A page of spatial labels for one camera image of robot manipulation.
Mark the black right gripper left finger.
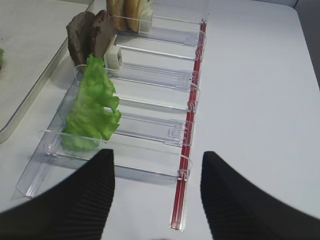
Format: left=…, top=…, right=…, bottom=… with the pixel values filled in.
left=0, top=149, right=115, bottom=240

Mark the brown meat patty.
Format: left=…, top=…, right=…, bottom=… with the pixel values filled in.
left=66, top=11, right=95, bottom=66
left=87, top=10, right=117, bottom=58

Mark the burger bun half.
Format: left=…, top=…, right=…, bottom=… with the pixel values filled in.
left=124, top=0, right=149, bottom=32
left=106, top=0, right=128, bottom=31

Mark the burger bun half right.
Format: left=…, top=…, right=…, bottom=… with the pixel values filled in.
left=124, top=0, right=149, bottom=32

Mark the brown meat patty rear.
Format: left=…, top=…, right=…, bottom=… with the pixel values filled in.
left=66, top=11, right=95, bottom=66

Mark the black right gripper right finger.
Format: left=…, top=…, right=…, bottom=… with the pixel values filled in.
left=200, top=151, right=320, bottom=240

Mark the white pusher block far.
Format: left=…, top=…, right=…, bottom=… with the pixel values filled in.
left=138, top=8, right=153, bottom=33

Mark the white metal tray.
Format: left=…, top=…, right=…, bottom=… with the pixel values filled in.
left=0, top=0, right=93, bottom=143

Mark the clear acrylic food rack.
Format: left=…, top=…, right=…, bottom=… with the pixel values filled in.
left=16, top=16, right=207, bottom=198

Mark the brown meat patty front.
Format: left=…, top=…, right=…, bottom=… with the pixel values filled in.
left=87, top=10, right=117, bottom=58

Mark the red rack rail strip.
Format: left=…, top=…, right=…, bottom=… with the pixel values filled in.
left=170, top=20, right=207, bottom=231

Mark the white pusher block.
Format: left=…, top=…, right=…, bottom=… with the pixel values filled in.
left=104, top=45, right=123, bottom=70
left=138, top=8, right=153, bottom=33

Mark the lettuce leaf on tray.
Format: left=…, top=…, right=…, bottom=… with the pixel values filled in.
left=0, top=48, right=5, bottom=69

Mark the burger bun half left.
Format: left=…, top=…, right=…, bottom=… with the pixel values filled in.
left=106, top=0, right=128, bottom=31

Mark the green lettuce leaf in rack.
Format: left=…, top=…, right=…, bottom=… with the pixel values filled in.
left=61, top=54, right=122, bottom=152

